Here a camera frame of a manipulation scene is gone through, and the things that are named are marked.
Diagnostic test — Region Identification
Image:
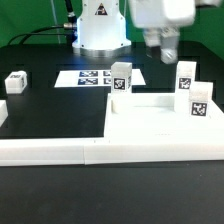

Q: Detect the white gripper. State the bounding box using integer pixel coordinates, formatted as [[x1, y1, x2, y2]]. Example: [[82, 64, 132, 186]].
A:
[[129, 0, 196, 64]]

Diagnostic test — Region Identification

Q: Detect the white square table top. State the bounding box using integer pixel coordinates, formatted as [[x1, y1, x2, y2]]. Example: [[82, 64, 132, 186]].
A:
[[104, 93, 224, 138]]

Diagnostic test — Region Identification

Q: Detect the white sheet with tags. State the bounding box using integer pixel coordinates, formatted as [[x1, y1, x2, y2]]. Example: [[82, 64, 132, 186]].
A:
[[53, 69, 147, 89]]

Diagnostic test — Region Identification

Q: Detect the white U-shaped fence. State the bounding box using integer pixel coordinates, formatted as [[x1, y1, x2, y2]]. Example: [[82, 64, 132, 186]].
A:
[[0, 99, 224, 168]]

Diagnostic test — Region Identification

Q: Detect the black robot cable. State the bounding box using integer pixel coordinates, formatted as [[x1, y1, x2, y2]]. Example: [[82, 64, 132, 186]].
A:
[[6, 0, 78, 47]]

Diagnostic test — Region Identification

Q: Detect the thin grey cable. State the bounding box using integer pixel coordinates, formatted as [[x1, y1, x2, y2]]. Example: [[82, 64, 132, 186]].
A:
[[49, 0, 62, 45]]

